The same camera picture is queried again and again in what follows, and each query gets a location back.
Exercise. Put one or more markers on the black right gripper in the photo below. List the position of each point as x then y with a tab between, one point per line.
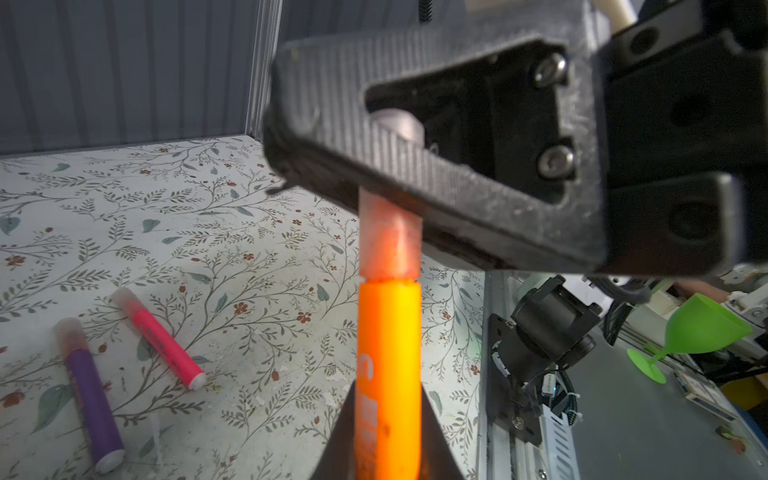
685	95

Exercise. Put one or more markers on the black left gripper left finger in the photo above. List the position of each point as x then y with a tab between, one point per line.
337	461

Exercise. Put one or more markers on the purple marker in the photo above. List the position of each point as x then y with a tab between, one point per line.
105	443

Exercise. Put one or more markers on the lone orange marker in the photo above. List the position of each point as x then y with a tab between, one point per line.
387	412

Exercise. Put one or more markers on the translucent pen cap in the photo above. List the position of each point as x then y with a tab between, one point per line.
390	240

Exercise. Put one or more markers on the green plastic goblet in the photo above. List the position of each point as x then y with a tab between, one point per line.
700	325

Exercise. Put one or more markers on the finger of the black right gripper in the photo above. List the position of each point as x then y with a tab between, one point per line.
487	128

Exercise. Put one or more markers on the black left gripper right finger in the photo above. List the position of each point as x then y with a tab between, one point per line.
437	461

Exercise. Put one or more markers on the aluminium corner post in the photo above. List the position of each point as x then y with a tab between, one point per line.
266	34

